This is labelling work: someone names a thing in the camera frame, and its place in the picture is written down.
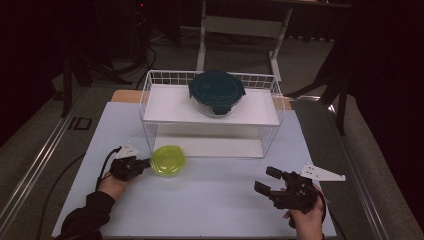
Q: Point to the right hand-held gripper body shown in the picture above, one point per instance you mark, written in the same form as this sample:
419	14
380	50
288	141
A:
298	195

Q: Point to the person's left hand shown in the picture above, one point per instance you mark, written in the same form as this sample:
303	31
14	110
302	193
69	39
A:
111	188

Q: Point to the glass container with blue lid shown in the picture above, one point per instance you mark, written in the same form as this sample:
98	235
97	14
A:
216	88

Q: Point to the black metal stand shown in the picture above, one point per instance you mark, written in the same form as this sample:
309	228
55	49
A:
66	86
340	110

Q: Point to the aluminium floor rail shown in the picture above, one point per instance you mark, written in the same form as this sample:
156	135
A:
33	166
361	175

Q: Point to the wooden board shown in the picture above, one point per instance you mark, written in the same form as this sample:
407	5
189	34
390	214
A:
126	96

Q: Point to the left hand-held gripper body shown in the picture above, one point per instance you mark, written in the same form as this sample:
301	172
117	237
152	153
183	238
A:
125	166

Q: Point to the person's right hand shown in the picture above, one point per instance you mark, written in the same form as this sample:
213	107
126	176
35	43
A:
308	223

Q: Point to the white frame desk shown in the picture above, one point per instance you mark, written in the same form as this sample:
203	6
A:
240	26

